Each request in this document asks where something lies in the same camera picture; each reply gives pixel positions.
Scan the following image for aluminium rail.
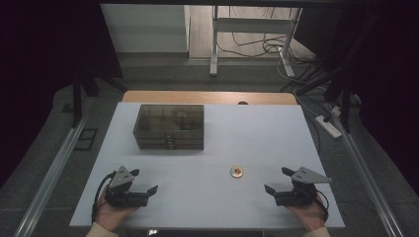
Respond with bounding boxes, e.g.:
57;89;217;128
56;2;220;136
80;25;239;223
330;108;406;237
13;98;95;237

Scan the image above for person's right hand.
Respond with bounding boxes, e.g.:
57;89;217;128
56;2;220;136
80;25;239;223
286;194;328;232

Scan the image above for white cabinet panel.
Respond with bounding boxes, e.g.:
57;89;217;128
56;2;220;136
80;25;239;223
100;3;192;53

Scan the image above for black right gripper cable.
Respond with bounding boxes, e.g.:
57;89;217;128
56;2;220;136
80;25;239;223
315;189;330;223

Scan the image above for black curtain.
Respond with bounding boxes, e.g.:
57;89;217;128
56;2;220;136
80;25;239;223
0;0;123;189
293;0;419;198

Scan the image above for wooden table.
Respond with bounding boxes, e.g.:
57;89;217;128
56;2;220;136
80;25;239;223
122;90;298;107

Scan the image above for black floor cables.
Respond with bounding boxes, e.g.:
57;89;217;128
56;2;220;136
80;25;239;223
215;31;317;65

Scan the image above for smoky transparent drawer organizer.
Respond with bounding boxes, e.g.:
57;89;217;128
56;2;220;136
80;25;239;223
132;104;206;151

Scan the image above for white power strip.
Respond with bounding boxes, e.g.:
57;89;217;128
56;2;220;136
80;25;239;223
315;115;343;139

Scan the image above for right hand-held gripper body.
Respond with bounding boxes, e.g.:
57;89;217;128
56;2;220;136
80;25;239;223
274;166;333;207

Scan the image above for small round gold badge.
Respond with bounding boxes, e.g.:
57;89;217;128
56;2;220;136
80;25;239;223
229;165;245;179

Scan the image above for white desk frame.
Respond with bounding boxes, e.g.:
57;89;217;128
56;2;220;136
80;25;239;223
209;5;303;78

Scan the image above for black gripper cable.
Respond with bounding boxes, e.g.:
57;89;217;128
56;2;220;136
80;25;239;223
91;171;117;225
315;189;330;223

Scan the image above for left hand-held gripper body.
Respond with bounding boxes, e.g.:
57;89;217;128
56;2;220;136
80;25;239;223
104;165;150;209

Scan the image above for smoky transparent divided drawer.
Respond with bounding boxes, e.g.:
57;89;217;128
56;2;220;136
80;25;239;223
132;105;205;141

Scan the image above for person's left hand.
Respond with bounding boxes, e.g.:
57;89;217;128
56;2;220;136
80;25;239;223
94;193;139;232

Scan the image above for black metal stand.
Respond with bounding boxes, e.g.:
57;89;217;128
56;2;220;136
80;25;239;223
72;75;100;129
324;65;354;132

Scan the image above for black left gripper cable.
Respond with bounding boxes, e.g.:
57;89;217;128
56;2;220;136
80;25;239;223
91;171;117;225

